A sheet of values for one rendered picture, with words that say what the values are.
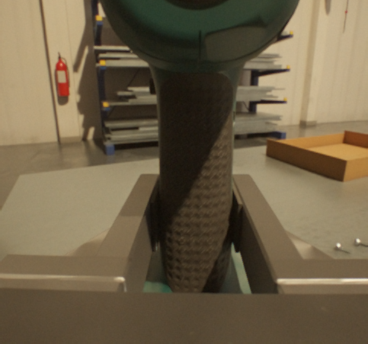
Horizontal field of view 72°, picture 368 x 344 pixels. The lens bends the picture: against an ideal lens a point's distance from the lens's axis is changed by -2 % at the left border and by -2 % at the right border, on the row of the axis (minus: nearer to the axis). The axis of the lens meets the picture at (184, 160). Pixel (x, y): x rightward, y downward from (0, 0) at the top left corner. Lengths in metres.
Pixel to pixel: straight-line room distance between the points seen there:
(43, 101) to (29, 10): 1.31
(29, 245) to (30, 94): 4.32
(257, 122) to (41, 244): 4.16
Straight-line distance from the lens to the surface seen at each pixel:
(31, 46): 4.76
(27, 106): 4.77
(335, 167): 0.79
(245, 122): 4.32
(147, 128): 3.71
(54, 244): 0.48
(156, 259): 0.16
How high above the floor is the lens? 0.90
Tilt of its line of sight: 16 degrees down
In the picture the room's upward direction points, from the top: straight up
